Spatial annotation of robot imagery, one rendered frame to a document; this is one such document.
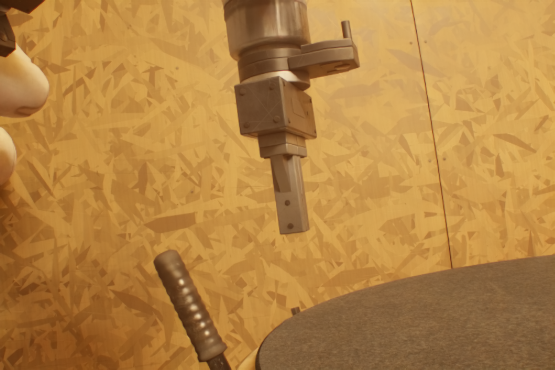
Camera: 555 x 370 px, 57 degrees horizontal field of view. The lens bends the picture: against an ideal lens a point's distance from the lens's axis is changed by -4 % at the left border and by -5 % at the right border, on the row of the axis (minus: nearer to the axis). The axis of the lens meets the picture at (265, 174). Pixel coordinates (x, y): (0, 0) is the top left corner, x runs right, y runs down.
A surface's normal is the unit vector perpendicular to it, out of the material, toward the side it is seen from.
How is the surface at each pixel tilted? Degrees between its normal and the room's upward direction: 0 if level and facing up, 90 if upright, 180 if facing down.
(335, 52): 90
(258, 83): 90
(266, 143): 90
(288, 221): 90
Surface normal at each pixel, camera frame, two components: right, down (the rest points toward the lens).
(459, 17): 0.06, -0.07
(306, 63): -0.31, -0.01
